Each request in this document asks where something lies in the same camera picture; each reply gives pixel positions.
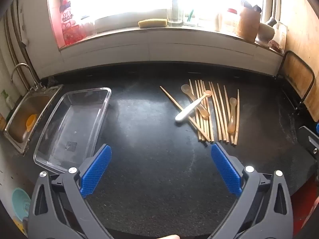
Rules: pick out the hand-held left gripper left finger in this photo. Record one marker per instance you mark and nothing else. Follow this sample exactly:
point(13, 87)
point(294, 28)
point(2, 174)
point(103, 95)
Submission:
point(96, 169)

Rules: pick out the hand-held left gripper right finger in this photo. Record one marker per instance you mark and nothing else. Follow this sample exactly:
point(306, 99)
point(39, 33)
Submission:
point(225, 169)

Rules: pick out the small wooden spoon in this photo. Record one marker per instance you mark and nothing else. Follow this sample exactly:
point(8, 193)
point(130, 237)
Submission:
point(231, 127)

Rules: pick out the pile of wooden chopsticks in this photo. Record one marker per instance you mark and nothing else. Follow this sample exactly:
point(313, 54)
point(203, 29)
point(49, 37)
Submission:
point(203, 129)

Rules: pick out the clear plastic container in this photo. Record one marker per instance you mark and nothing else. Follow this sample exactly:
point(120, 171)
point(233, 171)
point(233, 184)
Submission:
point(82, 119)

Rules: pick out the single wooden chopstick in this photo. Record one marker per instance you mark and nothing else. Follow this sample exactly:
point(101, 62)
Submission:
point(172, 99)

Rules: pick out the wooden cutting board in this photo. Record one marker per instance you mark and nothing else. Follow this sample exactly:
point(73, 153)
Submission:
point(299, 74)

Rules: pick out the teal bowl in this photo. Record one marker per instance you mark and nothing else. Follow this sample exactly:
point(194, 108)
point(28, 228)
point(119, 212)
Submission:
point(20, 201)

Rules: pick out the stainless steel sink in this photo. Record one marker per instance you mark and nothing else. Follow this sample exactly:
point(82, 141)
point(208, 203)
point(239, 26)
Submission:
point(37, 102)

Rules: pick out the glass jar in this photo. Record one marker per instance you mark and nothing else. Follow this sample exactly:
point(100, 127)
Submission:
point(280, 37)

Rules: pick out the large wooden board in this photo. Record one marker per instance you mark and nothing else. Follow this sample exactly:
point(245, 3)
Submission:
point(304, 29)

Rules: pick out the metal faucet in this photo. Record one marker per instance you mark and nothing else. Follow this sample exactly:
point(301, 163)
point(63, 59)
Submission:
point(37, 86)

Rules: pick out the green label bottle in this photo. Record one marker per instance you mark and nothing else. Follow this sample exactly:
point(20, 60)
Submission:
point(6, 99)

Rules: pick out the stone pestle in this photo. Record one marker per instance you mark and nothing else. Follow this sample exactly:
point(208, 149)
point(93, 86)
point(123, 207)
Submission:
point(271, 21)

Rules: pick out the wooden utensil holder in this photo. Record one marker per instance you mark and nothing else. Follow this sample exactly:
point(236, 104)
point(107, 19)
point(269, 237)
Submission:
point(246, 25)

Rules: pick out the clear jar with dark lid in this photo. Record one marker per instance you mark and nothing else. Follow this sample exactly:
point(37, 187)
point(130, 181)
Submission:
point(87, 27)

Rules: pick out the white bottle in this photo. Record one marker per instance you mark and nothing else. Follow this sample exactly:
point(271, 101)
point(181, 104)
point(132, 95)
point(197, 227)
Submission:
point(218, 22)

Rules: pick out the red printed packet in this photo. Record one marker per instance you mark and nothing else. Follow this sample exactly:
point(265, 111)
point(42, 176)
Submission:
point(68, 27)

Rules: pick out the red lid jar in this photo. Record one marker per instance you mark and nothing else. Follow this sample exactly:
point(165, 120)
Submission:
point(230, 11)

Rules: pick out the yellow sponge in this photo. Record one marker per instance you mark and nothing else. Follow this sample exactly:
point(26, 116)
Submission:
point(152, 23)

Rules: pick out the green brush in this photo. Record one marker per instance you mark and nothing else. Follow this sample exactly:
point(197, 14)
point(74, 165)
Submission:
point(190, 15)

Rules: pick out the clear drinking glass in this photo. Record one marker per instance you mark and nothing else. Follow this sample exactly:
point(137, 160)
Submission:
point(175, 17)

